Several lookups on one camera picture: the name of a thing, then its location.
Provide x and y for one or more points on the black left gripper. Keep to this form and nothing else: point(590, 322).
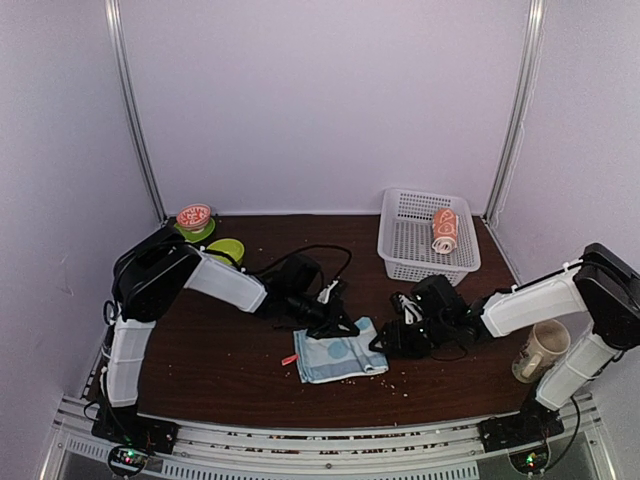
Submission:
point(329, 326)

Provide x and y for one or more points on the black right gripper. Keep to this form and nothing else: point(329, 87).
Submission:
point(396, 342)

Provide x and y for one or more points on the blue patchwork towel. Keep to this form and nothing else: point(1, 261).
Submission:
point(320, 361)

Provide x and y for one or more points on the white plastic basket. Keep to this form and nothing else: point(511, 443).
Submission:
point(406, 235)

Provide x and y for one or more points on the orange bunny pattern towel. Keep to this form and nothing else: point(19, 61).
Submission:
point(445, 231)

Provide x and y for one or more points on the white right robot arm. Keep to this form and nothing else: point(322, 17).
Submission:
point(598, 284)

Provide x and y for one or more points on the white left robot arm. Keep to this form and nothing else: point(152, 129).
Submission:
point(150, 277)

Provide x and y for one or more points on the scattered rice crumbs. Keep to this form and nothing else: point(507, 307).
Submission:
point(389, 384)

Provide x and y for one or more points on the lime green bowl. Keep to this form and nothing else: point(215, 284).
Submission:
point(229, 251)

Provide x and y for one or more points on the beige ceramic mug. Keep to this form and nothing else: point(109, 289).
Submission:
point(547, 342)

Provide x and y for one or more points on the lime green plate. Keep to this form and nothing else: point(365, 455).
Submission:
point(195, 236)

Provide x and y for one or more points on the red patterned small bowl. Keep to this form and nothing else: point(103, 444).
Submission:
point(194, 218)

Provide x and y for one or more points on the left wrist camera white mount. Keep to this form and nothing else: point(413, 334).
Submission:
point(333, 289)

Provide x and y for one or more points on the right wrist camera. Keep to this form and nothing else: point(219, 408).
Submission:
point(431, 297)

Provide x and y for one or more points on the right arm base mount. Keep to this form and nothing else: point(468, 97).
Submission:
point(525, 434)

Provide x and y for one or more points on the aluminium front rail base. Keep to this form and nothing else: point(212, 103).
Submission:
point(444, 450)

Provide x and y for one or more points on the right aluminium frame post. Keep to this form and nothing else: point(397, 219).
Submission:
point(524, 92)

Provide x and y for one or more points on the aluminium frame post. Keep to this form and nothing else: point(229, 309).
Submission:
point(133, 119)
point(524, 92)

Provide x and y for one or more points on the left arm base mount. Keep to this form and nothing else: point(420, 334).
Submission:
point(135, 439)

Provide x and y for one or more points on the left aluminium frame post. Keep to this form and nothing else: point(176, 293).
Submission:
point(133, 119)

